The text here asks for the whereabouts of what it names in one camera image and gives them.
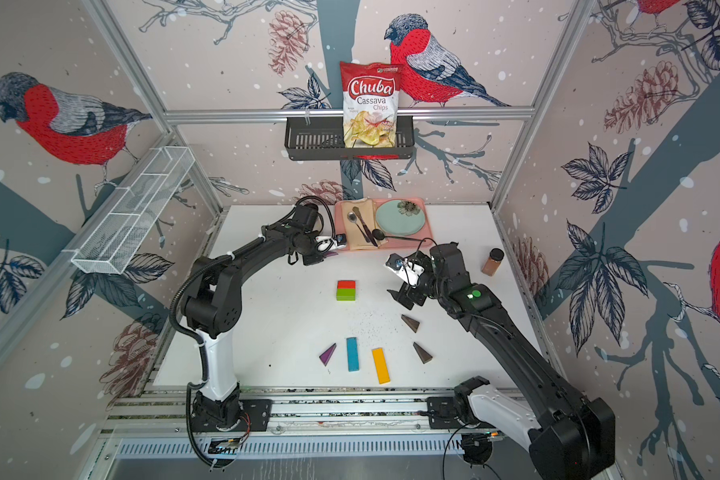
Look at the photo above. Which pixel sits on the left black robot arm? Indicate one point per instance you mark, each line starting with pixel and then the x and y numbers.
pixel 209 304

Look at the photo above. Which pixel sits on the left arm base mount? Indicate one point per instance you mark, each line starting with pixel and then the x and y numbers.
pixel 237 415

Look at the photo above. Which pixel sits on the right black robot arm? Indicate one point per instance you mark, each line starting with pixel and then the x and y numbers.
pixel 567 435

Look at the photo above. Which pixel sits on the black long spoon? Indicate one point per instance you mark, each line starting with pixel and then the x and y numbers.
pixel 380 235

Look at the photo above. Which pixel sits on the brown spice bottle black cap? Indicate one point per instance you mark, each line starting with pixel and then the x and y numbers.
pixel 493 262

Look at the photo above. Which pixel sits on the beige cloth napkin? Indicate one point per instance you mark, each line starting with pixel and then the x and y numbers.
pixel 359 221

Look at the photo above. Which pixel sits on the pink plastic tray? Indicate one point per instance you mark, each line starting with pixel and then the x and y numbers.
pixel 390 244

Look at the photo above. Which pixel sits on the brown triangle block lower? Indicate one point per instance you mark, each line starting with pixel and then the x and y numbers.
pixel 423 355

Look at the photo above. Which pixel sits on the brown triangle block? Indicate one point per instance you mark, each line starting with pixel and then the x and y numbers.
pixel 413 324
pixel 423 355

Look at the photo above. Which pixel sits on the green rectangular block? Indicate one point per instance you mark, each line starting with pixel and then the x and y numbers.
pixel 345 294

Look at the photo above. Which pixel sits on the teal long block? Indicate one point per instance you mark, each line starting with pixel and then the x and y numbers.
pixel 352 354

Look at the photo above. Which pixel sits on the mint green flower plate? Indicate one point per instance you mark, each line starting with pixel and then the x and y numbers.
pixel 400 217

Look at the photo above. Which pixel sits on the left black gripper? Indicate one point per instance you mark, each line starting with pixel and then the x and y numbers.
pixel 314 260

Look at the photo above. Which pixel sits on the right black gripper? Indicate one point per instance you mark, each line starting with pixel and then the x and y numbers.
pixel 407 296

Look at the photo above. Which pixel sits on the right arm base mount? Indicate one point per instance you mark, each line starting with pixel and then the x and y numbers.
pixel 448 413

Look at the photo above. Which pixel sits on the Chuba cassava chips bag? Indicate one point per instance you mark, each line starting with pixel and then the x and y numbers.
pixel 370 99

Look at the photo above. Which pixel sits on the black wire wall basket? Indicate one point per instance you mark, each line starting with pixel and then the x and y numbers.
pixel 322 139

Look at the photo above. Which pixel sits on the white wire wall basket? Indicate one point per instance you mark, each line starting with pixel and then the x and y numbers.
pixel 118 236

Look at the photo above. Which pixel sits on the silver teaspoon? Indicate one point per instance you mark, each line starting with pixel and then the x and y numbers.
pixel 354 220

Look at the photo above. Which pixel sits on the brown triangle block upper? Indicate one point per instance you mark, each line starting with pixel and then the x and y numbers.
pixel 413 324

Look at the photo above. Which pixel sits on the iridescent butter knife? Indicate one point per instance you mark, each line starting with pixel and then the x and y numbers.
pixel 364 226

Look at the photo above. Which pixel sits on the yellow long block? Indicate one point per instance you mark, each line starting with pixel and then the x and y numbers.
pixel 381 366

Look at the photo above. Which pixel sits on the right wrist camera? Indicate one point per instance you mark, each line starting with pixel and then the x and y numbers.
pixel 405 268

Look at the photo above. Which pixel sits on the red rectangular block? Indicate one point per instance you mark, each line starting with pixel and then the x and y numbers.
pixel 346 284

